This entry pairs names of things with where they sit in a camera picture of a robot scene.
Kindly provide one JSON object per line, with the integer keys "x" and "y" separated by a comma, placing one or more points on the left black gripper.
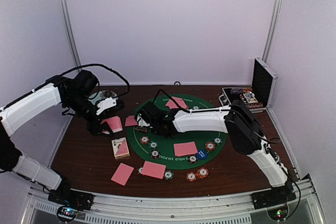
{"x": 94, "y": 130}

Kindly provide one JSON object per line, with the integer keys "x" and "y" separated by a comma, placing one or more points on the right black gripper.
{"x": 165, "y": 112}

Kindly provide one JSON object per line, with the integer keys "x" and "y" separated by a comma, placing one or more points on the red playing card deck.
{"x": 114, "y": 124}

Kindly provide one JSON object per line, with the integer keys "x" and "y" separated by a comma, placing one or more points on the triangular black red dealer button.
{"x": 141, "y": 129}

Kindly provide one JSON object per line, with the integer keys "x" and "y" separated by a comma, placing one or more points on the red chips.
{"x": 191, "y": 176}
{"x": 144, "y": 140}
{"x": 210, "y": 146}

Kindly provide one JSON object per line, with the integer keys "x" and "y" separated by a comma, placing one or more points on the black chips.
{"x": 192, "y": 159}
{"x": 155, "y": 154}

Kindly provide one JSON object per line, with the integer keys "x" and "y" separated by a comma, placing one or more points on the blue small blind button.
{"x": 202, "y": 155}

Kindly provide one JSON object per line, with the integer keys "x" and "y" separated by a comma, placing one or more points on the black white chip stack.
{"x": 139, "y": 170}

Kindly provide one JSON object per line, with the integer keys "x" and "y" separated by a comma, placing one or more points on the orange chip stack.
{"x": 202, "y": 173}

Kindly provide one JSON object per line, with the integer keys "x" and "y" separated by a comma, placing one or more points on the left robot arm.
{"x": 70, "y": 93}

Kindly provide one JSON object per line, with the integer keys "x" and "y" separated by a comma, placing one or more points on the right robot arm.
{"x": 236, "y": 120}

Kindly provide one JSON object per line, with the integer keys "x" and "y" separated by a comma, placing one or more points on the light blue flower plate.
{"x": 101, "y": 95}

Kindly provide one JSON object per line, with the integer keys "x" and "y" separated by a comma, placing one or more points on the round green poker mat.
{"x": 166, "y": 148}

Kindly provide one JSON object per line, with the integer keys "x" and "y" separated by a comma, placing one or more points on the playing card box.
{"x": 120, "y": 148}

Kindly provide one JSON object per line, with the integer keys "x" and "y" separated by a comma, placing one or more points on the aluminium poker chip case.
{"x": 258, "y": 95}

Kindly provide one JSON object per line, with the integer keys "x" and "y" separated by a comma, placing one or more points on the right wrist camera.
{"x": 141, "y": 122}

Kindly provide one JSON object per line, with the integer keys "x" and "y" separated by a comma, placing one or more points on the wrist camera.
{"x": 105, "y": 104}
{"x": 141, "y": 122}

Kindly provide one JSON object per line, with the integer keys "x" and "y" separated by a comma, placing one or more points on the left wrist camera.
{"x": 105, "y": 104}

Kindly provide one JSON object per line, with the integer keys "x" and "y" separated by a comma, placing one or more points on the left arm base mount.
{"x": 75, "y": 199}

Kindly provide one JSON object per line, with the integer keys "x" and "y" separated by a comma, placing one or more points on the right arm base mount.
{"x": 272, "y": 197}

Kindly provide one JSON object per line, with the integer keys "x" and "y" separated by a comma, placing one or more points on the left aluminium frame post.
{"x": 69, "y": 33}

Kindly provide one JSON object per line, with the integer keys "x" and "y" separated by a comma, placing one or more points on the aluminium frame post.
{"x": 69, "y": 33}
{"x": 272, "y": 29}

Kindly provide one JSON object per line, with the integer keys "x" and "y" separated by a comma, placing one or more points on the aluminium front rail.
{"x": 234, "y": 208}

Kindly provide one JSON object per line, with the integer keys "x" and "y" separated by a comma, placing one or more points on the right aluminium frame post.
{"x": 272, "y": 29}

